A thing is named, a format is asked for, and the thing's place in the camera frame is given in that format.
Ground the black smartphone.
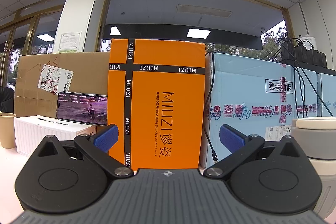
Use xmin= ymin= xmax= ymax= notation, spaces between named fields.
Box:
xmin=56 ymin=92 xmax=109 ymax=127

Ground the brown cardboard box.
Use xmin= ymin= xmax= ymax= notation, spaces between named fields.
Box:
xmin=14 ymin=52 xmax=111 ymax=133

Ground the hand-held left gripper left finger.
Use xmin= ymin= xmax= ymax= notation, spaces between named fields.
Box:
xmin=34 ymin=123 xmax=134 ymax=179

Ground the black chair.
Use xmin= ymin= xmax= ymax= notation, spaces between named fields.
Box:
xmin=0 ymin=86 xmax=15 ymax=114

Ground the orange box with black bands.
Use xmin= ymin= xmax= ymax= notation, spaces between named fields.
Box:
xmin=108 ymin=38 xmax=207 ymax=171

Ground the small light blue carton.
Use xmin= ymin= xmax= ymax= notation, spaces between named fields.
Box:
xmin=316 ymin=73 xmax=336 ymax=118

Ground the gold framed glass door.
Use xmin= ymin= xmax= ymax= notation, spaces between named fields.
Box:
xmin=0 ymin=15 xmax=36 ymax=89

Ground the row of black chargers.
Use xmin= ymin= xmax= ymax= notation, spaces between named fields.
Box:
xmin=278 ymin=38 xmax=328 ymax=67

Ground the large light blue carton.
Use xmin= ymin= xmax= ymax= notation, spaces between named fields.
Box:
xmin=204 ymin=52 xmax=320 ymax=169

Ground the framed wall notice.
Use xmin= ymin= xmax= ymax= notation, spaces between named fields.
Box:
xmin=58 ymin=31 xmax=82 ymax=54

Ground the black shelf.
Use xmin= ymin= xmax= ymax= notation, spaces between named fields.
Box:
xmin=278 ymin=59 xmax=336 ymax=77

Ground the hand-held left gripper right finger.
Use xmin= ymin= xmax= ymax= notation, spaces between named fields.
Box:
xmin=204 ymin=124 xmax=306 ymax=179

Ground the black cable with plug end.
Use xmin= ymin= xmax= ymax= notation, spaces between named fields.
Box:
xmin=203 ymin=52 xmax=220 ymax=164

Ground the grey container with white lid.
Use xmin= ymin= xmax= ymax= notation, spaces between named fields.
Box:
xmin=291 ymin=117 xmax=336 ymax=220

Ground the white ribbed box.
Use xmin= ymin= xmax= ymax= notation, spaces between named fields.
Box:
xmin=14 ymin=115 xmax=98 ymax=159

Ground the brown paper cup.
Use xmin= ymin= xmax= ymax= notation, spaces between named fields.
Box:
xmin=0 ymin=112 xmax=17 ymax=149

